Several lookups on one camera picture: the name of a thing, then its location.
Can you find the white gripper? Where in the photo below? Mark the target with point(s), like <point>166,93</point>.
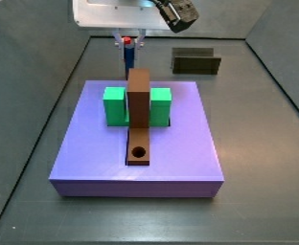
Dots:
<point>124,14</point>

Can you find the blue hexagonal peg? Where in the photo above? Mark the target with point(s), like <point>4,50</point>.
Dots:
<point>128,58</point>

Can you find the purple base board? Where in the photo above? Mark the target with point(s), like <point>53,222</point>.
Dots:
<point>175,166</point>

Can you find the red hexagonal peg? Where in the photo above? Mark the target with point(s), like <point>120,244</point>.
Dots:
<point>127,40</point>

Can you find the brown L-shaped block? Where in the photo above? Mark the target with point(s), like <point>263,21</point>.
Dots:
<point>137,93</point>

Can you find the green U-shaped block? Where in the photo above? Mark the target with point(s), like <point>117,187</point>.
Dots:
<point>116,106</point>

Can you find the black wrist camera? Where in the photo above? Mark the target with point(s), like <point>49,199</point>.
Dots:
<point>178,12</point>

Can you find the black U-shaped bracket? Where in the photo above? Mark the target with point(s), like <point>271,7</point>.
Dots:
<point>195,61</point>

